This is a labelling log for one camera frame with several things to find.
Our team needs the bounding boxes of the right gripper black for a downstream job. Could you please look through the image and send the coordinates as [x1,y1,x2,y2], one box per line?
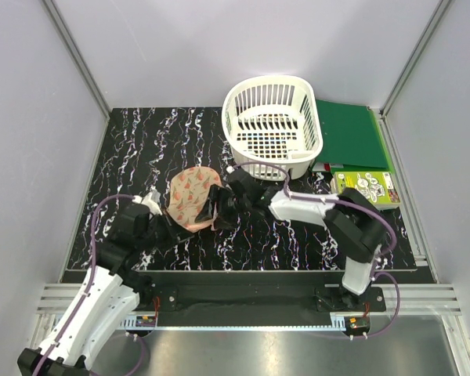
[195,184,251,230]

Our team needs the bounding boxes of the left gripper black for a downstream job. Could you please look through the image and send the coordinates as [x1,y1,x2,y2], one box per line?
[137,208,193,251]

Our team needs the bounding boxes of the pink mesh bra laundry bag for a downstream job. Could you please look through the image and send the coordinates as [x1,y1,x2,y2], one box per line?
[166,166,222,233]

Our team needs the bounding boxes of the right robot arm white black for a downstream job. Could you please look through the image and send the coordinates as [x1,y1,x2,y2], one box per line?
[193,168,396,311]

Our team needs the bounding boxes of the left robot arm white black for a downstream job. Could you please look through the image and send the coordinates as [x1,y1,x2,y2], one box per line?
[17,202,193,375]

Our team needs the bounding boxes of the white plastic laundry basket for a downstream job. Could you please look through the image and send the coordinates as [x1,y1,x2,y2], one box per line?
[222,75,324,181]

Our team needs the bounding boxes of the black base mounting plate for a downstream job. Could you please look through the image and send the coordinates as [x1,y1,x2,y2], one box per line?
[148,271,386,330]

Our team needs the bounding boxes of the green folder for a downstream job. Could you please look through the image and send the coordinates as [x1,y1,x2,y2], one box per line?
[314,99,392,172]

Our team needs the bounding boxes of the green illustrated book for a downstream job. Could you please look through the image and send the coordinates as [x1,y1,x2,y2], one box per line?
[331,171,401,210]

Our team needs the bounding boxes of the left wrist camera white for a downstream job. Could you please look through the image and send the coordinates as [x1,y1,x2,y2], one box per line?
[132,189,162,215]

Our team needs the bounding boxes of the aluminium front rail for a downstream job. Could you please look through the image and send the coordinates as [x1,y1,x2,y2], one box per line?
[34,281,463,334]

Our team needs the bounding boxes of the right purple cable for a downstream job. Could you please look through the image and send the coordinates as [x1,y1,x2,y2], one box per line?
[226,161,401,340]

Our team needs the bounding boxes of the purple cable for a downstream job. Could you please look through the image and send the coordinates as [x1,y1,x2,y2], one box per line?
[226,161,401,340]
[34,193,148,376]

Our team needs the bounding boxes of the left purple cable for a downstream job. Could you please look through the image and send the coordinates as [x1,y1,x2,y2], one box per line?
[34,193,148,376]

